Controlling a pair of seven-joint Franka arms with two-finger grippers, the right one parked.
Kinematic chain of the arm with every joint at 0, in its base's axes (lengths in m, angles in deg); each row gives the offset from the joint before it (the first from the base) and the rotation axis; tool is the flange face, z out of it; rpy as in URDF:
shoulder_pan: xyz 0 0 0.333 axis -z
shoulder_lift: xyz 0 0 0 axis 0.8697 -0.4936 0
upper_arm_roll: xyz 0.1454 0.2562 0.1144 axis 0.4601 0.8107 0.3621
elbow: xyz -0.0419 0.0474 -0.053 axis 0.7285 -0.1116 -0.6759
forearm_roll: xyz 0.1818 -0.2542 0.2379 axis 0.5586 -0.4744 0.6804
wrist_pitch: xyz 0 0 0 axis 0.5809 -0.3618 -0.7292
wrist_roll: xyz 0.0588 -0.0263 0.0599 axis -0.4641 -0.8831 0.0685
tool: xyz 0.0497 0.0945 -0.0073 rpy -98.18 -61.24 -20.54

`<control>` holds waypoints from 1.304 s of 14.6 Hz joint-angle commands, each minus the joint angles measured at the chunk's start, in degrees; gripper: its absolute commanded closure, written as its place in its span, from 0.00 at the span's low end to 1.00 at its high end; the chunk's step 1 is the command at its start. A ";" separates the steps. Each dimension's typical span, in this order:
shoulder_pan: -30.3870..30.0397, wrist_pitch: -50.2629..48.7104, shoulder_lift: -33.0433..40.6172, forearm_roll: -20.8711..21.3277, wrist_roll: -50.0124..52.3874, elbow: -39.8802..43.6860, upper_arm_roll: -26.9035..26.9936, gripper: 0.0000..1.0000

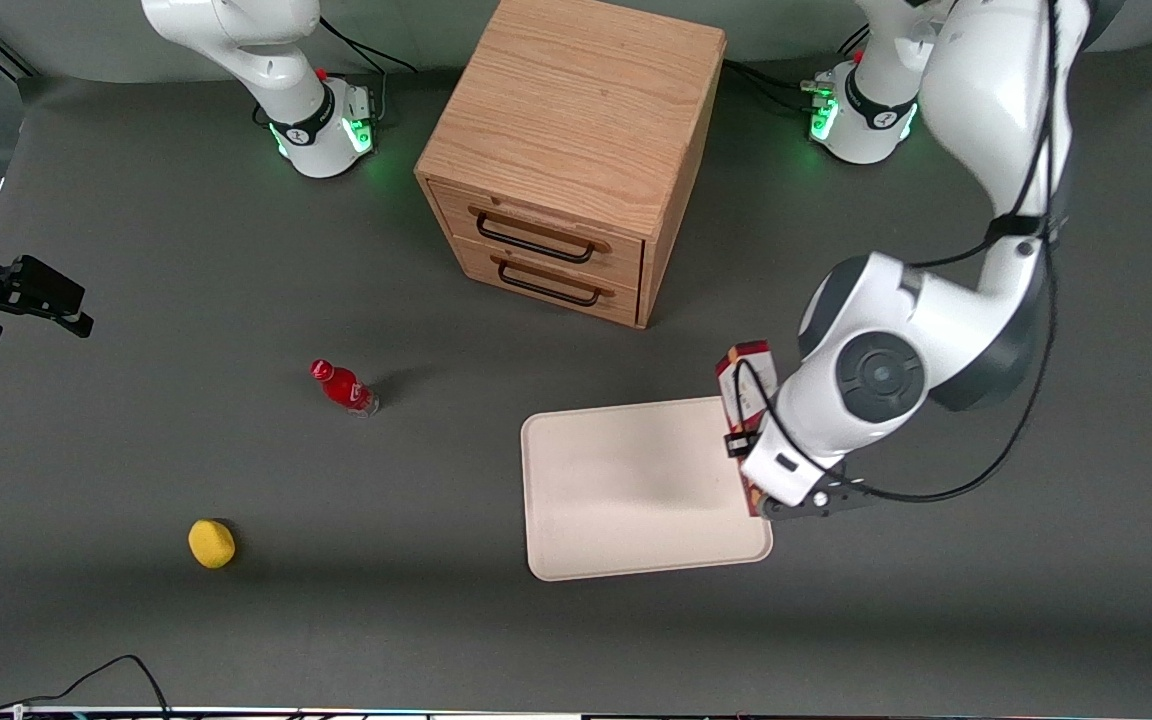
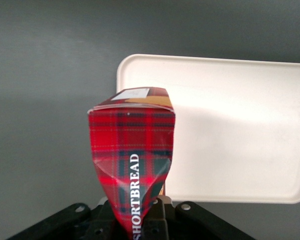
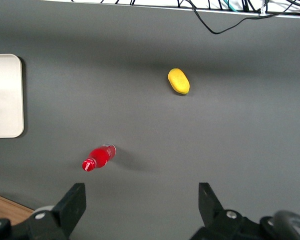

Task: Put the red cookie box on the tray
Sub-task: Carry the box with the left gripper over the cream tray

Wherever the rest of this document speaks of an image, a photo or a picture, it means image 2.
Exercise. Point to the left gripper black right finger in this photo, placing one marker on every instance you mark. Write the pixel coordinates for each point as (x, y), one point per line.
(189, 222)

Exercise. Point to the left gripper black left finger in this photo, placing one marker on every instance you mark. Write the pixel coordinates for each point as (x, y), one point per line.
(77, 222)

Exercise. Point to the red tartan shortbread cookie box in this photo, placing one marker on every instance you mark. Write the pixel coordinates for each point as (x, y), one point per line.
(132, 140)

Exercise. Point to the cream rectangular plastic tray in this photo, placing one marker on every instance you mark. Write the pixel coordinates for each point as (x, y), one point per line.
(239, 130)

